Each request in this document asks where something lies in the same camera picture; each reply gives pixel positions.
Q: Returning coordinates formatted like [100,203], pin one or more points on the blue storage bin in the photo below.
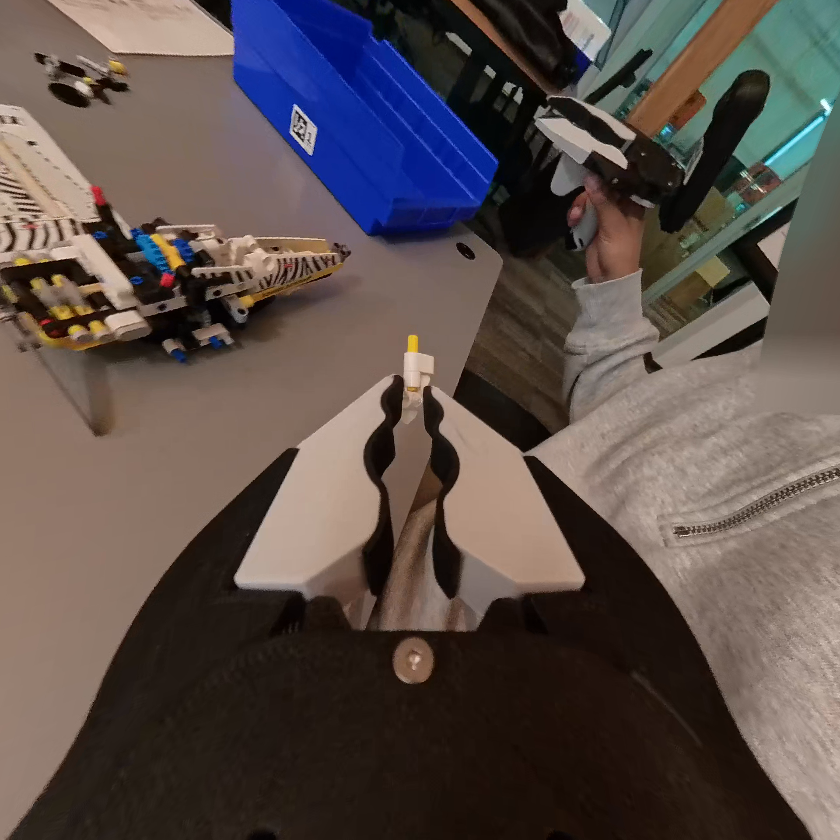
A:
[367,118]

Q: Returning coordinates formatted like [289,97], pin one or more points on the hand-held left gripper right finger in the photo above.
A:
[518,518]

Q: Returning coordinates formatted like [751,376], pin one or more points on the lego plane model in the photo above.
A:
[164,275]

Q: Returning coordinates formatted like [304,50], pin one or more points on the person's right forearm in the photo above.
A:
[610,328]

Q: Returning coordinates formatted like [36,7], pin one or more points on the white lego connector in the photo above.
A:
[418,366]

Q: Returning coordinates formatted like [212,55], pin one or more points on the person's right hand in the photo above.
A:
[617,236]

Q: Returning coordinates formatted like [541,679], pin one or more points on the pile of small lego pieces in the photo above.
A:
[82,82]

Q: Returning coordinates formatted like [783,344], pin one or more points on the black office chair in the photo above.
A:
[499,407]

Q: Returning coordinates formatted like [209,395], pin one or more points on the zebra striped sticker sheet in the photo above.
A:
[33,197]

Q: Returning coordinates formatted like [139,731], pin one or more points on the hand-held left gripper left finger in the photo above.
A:
[315,518]

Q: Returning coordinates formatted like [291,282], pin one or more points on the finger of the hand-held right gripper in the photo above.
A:
[590,121]
[577,148]

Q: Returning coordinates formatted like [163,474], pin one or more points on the white printed paper sheet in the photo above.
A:
[151,26]

